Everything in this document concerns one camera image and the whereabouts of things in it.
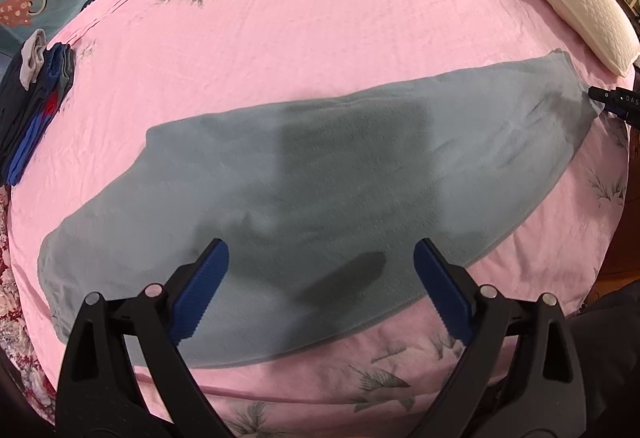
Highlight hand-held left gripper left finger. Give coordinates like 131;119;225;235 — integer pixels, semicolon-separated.
56;238;236;438

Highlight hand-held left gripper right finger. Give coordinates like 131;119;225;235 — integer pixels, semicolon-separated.
410;238;586;438

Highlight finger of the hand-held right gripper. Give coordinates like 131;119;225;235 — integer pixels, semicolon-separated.
587;87;612;111

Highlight grey fleece pants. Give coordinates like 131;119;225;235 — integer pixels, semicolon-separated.
37;47;601;366

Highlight person's dark clothing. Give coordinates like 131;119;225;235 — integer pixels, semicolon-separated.
567;288;640;438

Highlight red floral cloth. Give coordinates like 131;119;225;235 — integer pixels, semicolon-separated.
0;188;57;421

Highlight stack of dark folded clothes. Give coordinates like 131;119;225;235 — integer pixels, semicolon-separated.
0;43;76;186

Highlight pink floral bed sheet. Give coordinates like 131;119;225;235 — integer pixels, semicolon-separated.
9;0;632;438

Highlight grey folded cloth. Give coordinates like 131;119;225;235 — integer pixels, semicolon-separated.
19;29;49;90

